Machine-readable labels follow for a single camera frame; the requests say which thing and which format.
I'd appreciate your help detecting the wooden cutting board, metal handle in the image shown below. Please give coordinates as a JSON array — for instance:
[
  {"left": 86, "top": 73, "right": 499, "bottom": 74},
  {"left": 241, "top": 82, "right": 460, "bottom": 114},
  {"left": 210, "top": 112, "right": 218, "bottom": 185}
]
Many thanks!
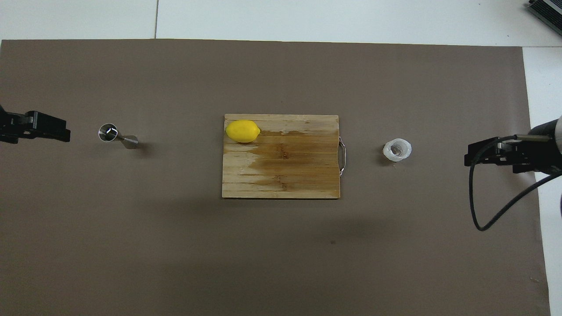
[{"left": 222, "top": 114, "right": 347, "bottom": 200}]

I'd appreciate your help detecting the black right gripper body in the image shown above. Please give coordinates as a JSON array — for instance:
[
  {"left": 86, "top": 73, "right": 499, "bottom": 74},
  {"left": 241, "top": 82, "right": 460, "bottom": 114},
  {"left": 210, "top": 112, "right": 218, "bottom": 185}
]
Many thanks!
[{"left": 498, "top": 140, "right": 562, "bottom": 174}]

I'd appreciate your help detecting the brown paper table mat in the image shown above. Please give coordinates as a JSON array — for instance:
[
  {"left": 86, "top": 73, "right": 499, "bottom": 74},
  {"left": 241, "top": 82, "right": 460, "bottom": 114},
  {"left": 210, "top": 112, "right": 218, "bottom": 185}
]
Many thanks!
[{"left": 0, "top": 39, "right": 551, "bottom": 316}]

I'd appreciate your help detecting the small clear plastic cup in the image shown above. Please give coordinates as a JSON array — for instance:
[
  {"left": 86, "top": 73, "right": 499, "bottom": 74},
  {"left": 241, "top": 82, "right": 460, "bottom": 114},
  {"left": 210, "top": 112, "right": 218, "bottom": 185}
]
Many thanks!
[{"left": 383, "top": 138, "right": 412, "bottom": 162}]

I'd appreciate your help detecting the yellow lemon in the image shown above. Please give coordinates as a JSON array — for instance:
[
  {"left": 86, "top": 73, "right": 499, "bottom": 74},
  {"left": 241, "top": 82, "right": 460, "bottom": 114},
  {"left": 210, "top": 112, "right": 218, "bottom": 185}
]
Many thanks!
[{"left": 225, "top": 119, "right": 261, "bottom": 144}]

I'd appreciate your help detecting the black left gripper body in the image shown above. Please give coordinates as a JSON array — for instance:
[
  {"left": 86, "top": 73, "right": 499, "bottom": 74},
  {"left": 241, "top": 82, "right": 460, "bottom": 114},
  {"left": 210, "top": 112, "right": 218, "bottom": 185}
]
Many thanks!
[{"left": 0, "top": 105, "right": 28, "bottom": 144}]

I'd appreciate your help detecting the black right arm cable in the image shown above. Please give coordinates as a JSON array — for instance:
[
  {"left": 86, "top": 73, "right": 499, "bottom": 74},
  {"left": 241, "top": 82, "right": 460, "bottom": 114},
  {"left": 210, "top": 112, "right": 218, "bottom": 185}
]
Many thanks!
[{"left": 468, "top": 134, "right": 562, "bottom": 232}]

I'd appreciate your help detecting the steel double jigger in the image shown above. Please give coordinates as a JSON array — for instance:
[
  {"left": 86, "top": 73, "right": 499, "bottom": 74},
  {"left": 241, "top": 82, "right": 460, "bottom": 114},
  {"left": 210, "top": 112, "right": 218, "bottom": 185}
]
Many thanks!
[{"left": 98, "top": 123, "right": 139, "bottom": 150}]

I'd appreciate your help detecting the grey ribbed device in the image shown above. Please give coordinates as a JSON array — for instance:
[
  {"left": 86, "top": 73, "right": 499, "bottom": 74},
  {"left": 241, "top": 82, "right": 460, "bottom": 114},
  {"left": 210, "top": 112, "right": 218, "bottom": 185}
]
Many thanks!
[{"left": 527, "top": 0, "right": 562, "bottom": 31}]

